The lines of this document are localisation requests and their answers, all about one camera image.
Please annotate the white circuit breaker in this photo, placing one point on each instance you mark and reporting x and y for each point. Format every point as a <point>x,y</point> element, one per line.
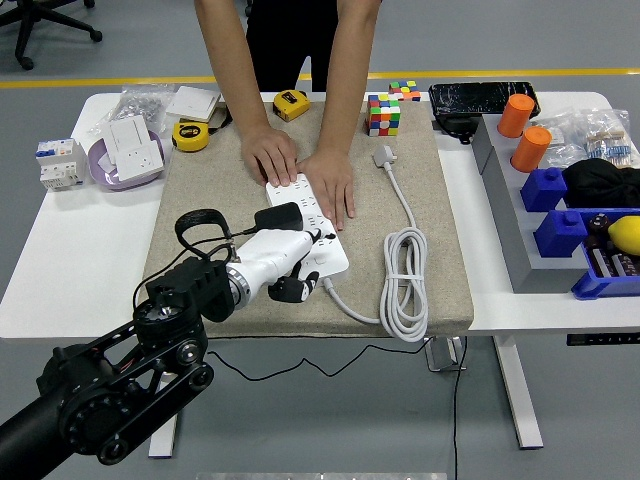
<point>60,162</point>

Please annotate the white wall switch panel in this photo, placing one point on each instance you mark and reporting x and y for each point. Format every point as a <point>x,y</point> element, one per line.
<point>127,132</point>

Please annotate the purple bowl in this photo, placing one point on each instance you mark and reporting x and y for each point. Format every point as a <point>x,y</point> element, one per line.
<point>100,175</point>

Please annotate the square yellow tape measure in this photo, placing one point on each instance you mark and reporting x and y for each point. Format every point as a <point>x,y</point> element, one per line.
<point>291,104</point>

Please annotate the white table leg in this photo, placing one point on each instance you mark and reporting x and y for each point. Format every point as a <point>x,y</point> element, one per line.
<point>167,440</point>
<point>517,395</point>

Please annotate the clear bag of screws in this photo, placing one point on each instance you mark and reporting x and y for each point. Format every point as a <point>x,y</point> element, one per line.
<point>135,102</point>

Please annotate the round yellow tape measure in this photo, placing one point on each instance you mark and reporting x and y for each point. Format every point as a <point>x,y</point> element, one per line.
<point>190,135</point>

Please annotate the black plastic tray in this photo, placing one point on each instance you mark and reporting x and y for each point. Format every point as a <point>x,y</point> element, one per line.
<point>475,97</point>

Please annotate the person's left forearm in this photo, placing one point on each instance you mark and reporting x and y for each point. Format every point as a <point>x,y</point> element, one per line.
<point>350,75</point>

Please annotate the white flat switch box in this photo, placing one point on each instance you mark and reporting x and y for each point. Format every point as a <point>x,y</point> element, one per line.
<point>192,102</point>

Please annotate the person's right forearm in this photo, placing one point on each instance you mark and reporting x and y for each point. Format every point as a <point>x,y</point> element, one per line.
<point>232,60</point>

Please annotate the grey-brown mat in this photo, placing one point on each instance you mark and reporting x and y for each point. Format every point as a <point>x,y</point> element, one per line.
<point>300,315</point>

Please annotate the small black device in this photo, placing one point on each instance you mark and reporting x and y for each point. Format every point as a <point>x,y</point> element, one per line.
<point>455,126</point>

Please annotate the blue block with knob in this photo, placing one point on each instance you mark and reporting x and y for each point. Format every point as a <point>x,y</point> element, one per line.
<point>560,235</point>
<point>542,190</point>

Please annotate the person's left hand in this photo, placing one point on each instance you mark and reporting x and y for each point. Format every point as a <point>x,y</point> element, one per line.
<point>332,185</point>

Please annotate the yellow lemon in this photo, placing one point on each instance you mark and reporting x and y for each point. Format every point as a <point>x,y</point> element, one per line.
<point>625,235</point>

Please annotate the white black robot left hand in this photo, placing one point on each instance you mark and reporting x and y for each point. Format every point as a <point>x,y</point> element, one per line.
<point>275,255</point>

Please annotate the grey stepped stand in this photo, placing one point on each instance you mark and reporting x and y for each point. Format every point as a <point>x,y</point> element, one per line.
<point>505,200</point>

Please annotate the orange cylinder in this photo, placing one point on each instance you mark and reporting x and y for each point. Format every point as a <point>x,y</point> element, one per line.
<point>515,117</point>
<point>530,150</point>

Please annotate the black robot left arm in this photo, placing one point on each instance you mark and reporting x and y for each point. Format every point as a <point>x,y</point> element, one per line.
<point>165,300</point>

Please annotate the small colourful puzzle cube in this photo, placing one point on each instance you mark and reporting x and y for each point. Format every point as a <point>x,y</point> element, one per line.
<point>404,91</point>

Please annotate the clear bag of small parts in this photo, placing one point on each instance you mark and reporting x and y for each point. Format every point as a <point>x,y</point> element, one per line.
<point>557,132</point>

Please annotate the clear bag of resistors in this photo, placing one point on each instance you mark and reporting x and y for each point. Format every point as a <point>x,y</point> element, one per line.
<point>607,137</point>

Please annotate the person's right hand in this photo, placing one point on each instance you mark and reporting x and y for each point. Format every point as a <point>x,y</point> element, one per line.
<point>270,155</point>

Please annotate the white wall socket panel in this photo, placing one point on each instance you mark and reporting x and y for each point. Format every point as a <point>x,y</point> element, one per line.
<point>140,161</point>

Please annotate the large colourful puzzle cube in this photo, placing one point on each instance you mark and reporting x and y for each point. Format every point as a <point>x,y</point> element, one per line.
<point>382,115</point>

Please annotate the black table control panel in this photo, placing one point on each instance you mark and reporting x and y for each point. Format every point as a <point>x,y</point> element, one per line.
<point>602,339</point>

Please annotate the black cloth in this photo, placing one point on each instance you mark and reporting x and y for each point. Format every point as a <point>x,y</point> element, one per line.
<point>600,182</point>

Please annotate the black office chair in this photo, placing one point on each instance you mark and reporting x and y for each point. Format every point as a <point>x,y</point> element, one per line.
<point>30,20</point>

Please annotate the person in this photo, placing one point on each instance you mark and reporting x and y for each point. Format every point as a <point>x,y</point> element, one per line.
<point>290,40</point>

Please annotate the metal bracket under table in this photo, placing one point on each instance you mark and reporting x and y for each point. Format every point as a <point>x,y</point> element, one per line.
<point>442,355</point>

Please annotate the blue plastic bin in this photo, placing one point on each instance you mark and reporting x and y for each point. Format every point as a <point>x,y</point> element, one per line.
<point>590,286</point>

